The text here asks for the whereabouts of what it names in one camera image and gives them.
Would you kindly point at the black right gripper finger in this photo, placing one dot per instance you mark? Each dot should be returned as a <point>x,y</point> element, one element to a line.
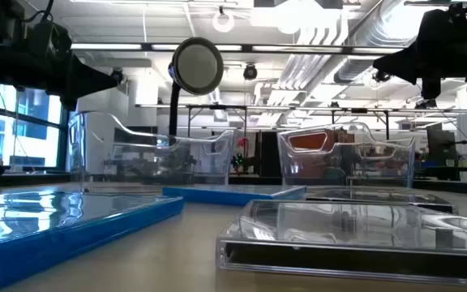
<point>431,89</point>
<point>399,63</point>

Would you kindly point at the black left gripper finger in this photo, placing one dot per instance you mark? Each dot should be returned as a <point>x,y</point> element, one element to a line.
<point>95,77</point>
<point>69,102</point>

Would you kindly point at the clear black-tray jewel case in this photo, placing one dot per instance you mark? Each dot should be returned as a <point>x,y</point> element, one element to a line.
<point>339,259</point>
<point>379,197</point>

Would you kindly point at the blue jewel case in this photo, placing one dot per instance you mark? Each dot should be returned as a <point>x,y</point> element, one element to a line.
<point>55,243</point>
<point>225,194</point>

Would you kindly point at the long ceiling light bar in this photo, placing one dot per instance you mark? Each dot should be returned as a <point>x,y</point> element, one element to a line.
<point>108,46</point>

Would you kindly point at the dark computer monitor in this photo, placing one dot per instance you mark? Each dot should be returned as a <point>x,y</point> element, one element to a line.
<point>440,142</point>

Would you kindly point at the large window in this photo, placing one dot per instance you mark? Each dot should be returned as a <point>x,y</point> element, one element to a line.
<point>31,142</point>

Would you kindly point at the clear plastic bin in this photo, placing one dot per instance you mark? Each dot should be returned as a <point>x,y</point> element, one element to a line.
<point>95,154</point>
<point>339,170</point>

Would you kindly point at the black gooseneck desk lamp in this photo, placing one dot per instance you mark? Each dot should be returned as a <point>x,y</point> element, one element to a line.
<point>197,67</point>

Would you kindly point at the orange brown cabinet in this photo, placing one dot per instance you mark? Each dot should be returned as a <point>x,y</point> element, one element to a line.
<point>308,142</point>

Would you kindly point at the red flower plant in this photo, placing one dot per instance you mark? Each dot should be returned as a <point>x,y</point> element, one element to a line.
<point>242,142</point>

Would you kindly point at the black ceiling camera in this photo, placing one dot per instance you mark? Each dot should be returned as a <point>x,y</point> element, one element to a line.
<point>380,76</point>
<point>116,76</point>
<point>250,72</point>

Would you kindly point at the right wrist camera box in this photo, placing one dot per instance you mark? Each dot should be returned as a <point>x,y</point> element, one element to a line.
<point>448,24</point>

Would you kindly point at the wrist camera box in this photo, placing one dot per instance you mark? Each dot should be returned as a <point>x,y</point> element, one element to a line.
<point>49,38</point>
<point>448,24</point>

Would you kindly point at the silver ventilation duct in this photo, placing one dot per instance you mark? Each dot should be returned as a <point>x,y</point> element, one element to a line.
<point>379,28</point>

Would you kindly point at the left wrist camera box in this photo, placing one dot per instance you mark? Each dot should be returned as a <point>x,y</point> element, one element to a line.
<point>49,38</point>

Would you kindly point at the black metal gantry frame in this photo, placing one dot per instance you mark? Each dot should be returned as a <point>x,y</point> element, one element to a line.
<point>359,110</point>

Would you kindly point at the black aluminium table frame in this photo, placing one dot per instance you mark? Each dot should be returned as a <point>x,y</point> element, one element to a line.
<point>35,179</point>

